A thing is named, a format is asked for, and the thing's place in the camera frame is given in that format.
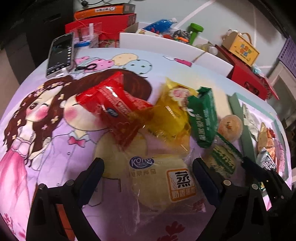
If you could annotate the clear acrylic box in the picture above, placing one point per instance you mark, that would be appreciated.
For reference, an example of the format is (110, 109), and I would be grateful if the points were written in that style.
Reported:
(89, 32)

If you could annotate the purple plastic basket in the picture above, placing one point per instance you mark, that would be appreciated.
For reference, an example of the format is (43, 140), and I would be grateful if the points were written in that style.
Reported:
(289, 51)

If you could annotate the bright red snack packet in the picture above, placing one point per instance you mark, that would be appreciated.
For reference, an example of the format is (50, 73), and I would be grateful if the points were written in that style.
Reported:
(115, 104)

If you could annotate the dark colourful toy bag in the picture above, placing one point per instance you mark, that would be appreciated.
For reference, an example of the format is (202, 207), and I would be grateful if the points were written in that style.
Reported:
(181, 36)

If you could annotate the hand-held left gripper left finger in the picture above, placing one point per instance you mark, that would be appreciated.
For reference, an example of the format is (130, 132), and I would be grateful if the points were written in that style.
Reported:
(91, 183)

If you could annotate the smartphone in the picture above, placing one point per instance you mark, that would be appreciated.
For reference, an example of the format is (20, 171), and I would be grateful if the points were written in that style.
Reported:
(60, 55)

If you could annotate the red flat box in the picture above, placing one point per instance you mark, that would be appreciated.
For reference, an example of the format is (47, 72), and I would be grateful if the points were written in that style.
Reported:
(111, 22)

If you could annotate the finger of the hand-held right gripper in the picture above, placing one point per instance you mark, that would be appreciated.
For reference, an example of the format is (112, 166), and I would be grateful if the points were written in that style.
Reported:
(252, 165)

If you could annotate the wet wipes pack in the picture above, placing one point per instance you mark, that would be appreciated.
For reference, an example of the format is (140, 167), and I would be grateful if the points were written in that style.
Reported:
(256, 69)

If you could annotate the printed cartoon blanket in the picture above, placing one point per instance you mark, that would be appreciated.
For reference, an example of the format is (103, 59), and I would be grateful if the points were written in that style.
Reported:
(57, 150)

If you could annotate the small green-yellow snack packet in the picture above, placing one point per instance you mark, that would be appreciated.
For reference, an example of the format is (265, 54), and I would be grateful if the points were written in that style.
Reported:
(222, 160)

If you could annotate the clear plastic cups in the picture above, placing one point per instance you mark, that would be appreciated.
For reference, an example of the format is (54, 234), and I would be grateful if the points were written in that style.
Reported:
(208, 48)

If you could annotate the clear steamed cake packet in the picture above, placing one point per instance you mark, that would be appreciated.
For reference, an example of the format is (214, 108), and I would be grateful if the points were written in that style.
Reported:
(157, 185)

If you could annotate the clear pale cake packet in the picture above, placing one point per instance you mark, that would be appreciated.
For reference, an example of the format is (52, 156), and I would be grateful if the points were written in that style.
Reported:
(251, 122)

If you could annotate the orange flat box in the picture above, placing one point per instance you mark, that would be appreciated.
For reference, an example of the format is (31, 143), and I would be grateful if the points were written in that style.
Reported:
(101, 10)

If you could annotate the green biscuit packet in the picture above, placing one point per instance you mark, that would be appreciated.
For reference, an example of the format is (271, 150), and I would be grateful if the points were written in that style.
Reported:
(203, 120)

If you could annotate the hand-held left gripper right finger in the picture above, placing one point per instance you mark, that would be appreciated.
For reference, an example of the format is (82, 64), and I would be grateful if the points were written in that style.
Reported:
(208, 185)

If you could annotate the orange printed cake packet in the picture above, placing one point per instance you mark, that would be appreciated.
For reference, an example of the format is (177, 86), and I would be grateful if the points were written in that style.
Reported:
(264, 139)

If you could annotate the small card box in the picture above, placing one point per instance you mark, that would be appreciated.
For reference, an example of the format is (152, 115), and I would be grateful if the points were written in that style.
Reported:
(143, 31)

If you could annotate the black cabinet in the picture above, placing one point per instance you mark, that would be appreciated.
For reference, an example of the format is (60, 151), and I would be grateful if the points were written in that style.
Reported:
(34, 30)

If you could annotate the white shelf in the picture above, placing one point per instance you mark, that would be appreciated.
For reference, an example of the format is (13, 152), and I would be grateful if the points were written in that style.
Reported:
(277, 71)

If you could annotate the red patterned box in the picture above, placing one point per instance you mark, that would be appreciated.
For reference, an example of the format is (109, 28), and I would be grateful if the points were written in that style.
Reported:
(268, 85)

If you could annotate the red gift box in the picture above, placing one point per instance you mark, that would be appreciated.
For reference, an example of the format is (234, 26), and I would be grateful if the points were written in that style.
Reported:
(242, 74)

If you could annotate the white printed snack packet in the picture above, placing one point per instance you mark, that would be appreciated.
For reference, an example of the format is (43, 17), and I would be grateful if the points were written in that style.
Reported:
(268, 162)

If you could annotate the pale yellow jelly cup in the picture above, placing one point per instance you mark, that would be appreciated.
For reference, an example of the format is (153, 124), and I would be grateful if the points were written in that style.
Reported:
(231, 126)

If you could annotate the green dumbbell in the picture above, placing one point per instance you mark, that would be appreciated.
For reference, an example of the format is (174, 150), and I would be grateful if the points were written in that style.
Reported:
(195, 29)

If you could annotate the shallow teal cardboard box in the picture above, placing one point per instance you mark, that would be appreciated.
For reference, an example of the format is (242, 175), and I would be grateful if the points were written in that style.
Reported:
(246, 141)

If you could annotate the yellow snack packet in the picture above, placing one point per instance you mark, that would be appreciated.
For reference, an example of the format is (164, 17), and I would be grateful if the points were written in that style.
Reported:
(168, 115)

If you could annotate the white cardboard box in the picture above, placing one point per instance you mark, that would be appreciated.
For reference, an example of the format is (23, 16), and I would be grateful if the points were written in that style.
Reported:
(161, 42)

